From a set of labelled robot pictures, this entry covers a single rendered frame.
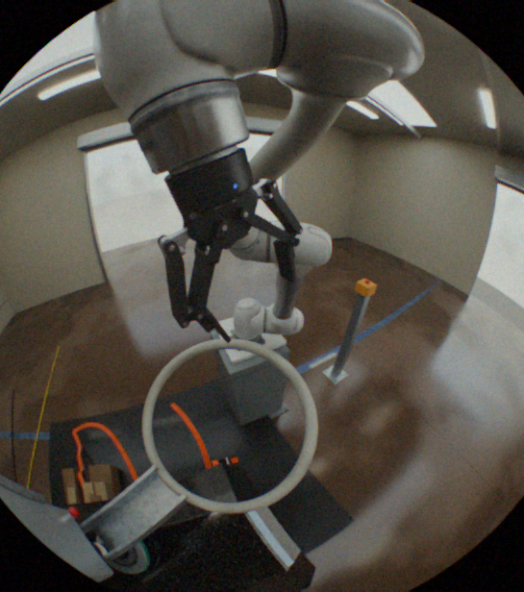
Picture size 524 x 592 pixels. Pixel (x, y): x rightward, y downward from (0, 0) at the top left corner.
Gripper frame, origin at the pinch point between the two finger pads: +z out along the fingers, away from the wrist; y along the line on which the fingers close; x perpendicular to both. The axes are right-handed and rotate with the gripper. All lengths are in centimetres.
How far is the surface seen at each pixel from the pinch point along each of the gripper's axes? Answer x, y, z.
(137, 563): 26, 89, 30
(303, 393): 10.1, 2.4, 24.9
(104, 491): -24, 154, 82
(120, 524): 11, 67, 19
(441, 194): 22, -606, 160
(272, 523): 37, 46, 59
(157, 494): 7, 51, 25
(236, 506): 20.2, 33.3, 25.0
